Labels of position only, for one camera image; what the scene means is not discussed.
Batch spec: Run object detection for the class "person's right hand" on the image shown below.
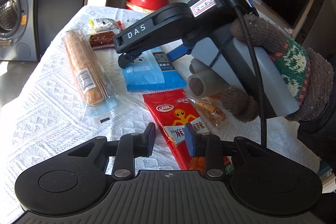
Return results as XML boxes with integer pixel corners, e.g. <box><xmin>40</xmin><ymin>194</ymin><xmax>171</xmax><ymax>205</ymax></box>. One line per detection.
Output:
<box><xmin>188</xmin><ymin>16</ymin><xmax>330</xmax><ymax>123</ymax></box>

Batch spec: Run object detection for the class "blue snack packet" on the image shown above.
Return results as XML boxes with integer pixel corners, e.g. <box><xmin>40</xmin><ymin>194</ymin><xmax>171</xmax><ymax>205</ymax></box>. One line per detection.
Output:
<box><xmin>122</xmin><ymin>46</ymin><xmax>188</xmax><ymax>92</ymax></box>

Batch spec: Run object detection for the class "dark red snack bar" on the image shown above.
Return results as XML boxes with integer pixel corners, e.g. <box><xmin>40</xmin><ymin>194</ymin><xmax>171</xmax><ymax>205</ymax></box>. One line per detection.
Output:
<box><xmin>88</xmin><ymin>31</ymin><xmax>116</xmax><ymax>49</ymax></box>

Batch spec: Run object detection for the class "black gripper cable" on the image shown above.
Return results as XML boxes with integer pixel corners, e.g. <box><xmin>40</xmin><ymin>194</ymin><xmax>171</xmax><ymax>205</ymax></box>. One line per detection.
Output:
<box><xmin>227</xmin><ymin>0</ymin><xmax>267</xmax><ymax>149</ymax></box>

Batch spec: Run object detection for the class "clear snack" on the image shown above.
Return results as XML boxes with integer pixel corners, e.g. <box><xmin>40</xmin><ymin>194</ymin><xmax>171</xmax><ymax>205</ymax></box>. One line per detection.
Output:
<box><xmin>89</xmin><ymin>18</ymin><xmax>124</xmax><ymax>32</ymax></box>

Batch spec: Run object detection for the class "silver washing machine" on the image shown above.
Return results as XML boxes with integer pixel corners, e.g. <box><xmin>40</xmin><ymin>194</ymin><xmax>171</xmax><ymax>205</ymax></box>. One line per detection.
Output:
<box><xmin>0</xmin><ymin>0</ymin><xmax>40</xmax><ymax>62</ymax></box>

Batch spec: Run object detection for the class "person's right forearm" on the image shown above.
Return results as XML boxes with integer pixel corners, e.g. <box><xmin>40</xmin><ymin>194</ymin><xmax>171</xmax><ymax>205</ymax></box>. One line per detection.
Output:
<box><xmin>297</xmin><ymin>102</ymin><xmax>336</xmax><ymax>163</ymax></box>

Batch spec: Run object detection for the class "long biscuit packet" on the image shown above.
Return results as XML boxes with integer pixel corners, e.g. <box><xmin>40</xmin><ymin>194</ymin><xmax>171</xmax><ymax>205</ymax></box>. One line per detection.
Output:
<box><xmin>62</xmin><ymin>28</ymin><xmax>118</xmax><ymax>119</ymax></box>

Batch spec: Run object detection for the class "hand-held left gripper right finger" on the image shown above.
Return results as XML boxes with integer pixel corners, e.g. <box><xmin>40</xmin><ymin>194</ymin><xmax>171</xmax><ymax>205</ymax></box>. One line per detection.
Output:
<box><xmin>184</xmin><ymin>123</ymin><xmax>269</xmax><ymax>178</ymax></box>

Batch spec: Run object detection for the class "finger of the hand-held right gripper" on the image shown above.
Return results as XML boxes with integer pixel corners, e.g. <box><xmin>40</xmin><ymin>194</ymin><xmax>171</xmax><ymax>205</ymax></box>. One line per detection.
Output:
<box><xmin>167</xmin><ymin>39</ymin><xmax>193</xmax><ymax>61</ymax></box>
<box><xmin>114</xmin><ymin>3</ymin><xmax>196</xmax><ymax>68</ymax></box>

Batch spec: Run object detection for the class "red spicy snack packet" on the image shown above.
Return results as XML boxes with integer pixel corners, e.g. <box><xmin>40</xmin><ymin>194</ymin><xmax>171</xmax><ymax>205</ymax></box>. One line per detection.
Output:
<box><xmin>142</xmin><ymin>90</ymin><xmax>234</xmax><ymax>175</ymax></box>

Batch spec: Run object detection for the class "white textured tablecloth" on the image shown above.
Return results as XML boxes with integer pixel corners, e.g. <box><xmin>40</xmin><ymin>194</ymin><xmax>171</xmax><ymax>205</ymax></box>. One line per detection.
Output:
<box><xmin>0</xmin><ymin>5</ymin><xmax>336</xmax><ymax>214</ymax></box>

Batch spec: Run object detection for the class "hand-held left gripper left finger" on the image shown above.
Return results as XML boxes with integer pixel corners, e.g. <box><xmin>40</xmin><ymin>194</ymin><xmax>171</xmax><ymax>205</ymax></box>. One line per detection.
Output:
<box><xmin>67</xmin><ymin>122</ymin><xmax>157</xmax><ymax>180</ymax></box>

